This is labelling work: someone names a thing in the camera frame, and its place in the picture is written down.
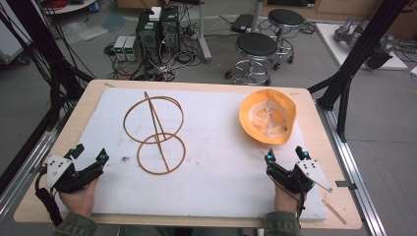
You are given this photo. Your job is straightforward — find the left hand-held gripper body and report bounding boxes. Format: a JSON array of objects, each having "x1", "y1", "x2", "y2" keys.
[{"x1": 45, "y1": 154, "x2": 99, "y2": 194}]

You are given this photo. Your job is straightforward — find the person's left hand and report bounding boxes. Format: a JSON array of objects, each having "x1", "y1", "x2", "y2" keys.
[{"x1": 58, "y1": 178, "x2": 98, "y2": 218}]

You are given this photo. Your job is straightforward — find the small metal bracket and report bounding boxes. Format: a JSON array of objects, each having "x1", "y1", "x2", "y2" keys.
[{"x1": 334, "y1": 180, "x2": 358, "y2": 192}]

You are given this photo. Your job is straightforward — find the brown wire ring hat rack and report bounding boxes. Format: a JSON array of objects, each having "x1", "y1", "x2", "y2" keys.
[{"x1": 122, "y1": 90, "x2": 187, "y2": 176}]

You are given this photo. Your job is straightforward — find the orange bucket hat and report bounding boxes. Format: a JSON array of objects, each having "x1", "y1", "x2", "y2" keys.
[{"x1": 238, "y1": 88, "x2": 298, "y2": 146}]

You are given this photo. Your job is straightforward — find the clear plastic sheet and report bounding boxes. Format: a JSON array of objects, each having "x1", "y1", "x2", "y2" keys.
[{"x1": 60, "y1": 20, "x2": 110, "y2": 42}]

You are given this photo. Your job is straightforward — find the strip of tape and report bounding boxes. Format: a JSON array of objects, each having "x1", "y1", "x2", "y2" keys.
[{"x1": 322, "y1": 199, "x2": 347, "y2": 226}]

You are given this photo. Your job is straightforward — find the thin black cable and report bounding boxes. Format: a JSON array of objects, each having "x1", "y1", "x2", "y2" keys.
[{"x1": 268, "y1": 173, "x2": 307, "y2": 228}]

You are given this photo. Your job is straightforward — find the tangle of floor cables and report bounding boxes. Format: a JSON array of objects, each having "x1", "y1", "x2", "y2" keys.
[{"x1": 103, "y1": 19, "x2": 205, "y2": 83}]

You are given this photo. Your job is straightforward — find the aluminium rail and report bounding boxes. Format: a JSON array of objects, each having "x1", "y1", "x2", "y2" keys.
[
  {"x1": 0, "y1": 107, "x2": 78, "y2": 218},
  {"x1": 316, "y1": 104, "x2": 388, "y2": 236}
]

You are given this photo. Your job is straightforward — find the thick black sleeved cable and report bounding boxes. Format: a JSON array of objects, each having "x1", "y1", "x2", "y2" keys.
[{"x1": 33, "y1": 168, "x2": 64, "y2": 228}]

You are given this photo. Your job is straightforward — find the grey equipment case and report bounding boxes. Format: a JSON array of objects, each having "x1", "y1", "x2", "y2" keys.
[{"x1": 0, "y1": 26, "x2": 31, "y2": 65}]

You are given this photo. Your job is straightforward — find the white table cloth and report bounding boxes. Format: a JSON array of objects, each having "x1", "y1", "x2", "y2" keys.
[{"x1": 55, "y1": 87, "x2": 328, "y2": 221}]

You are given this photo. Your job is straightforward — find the white box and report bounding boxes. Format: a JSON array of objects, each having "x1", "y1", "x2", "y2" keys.
[{"x1": 149, "y1": 6, "x2": 162, "y2": 23}]

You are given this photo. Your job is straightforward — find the grey power supply unit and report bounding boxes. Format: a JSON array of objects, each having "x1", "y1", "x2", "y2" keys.
[
  {"x1": 124, "y1": 35, "x2": 141, "y2": 63},
  {"x1": 112, "y1": 34, "x2": 128, "y2": 62}
]

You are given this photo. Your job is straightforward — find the black computer tower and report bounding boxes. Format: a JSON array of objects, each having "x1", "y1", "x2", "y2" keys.
[
  {"x1": 159, "y1": 6, "x2": 181, "y2": 55},
  {"x1": 136, "y1": 11, "x2": 162, "y2": 65}
]

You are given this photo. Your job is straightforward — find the black round stool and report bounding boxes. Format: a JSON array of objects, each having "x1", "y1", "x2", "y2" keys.
[
  {"x1": 224, "y1": 31, "x2": 279, "y2": 87},
  {"x1": 267, "y1": 8, "x2": 306, "y2": 72}
]

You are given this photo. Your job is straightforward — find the black metal frame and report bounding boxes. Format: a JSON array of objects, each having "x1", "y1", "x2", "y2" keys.
[
  {"x1": 308, "y1": 0, "x2": 411, "y2": 144},
  {"x1": 0, "y1": 0, "x2": 96, "y2": 121}
]

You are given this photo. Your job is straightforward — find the person's right hand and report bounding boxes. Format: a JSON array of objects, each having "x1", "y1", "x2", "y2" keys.
[{"x1": 274, "y1": 183, "x2": 308, "y2": 215}]

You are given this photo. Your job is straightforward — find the light wooden table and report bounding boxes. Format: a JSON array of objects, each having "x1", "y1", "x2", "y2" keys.
[{"x1": 13, "y1": 79, "x2": 363, "y2": 230}]

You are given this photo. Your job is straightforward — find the white round table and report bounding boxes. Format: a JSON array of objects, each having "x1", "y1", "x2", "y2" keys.
[{"x1": 42, "y1": 0, "x2": 99, "y2": 16}]

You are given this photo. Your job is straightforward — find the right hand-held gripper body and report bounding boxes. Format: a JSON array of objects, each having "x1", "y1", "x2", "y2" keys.
[{"x1": 281, "y1": 159, "x2": 333, "y2": 195}]

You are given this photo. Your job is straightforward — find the flat black box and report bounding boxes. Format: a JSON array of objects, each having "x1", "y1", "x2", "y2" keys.
[{"x1": 230, "y1": 13, "x2": 255, "y2": 33}]

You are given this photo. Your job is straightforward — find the white floor platform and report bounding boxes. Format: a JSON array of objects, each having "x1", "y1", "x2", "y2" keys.
[{"x1": 315, "y1": 23, "x2": 409, "y2": 72}]

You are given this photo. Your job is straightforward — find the grey metal desk leg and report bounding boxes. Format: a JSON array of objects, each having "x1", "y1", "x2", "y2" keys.
[
  {"x1": 196, "y1": 0, "x2": 213, "y2": 64},
  {"x1": 250, "y1": 0, "x2": 266, "y2": 33}
]

